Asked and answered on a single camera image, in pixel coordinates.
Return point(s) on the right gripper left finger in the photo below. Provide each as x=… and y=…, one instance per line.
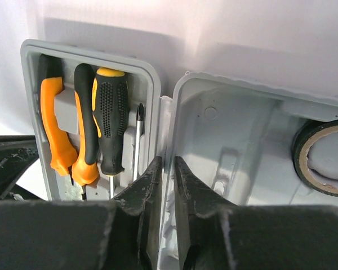
x=120, y=233

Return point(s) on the black yellow screwdriver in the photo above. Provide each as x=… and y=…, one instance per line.
x=110, y=108
x=139, y=131

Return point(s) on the orange black pliers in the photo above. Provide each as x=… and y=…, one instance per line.
x=68, y=124

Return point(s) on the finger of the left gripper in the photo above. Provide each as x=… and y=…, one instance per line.
x=17, y=154

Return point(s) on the black tape roll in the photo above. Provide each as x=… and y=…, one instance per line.
x=315, y=155

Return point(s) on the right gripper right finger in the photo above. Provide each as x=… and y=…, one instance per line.
x=214, y=233

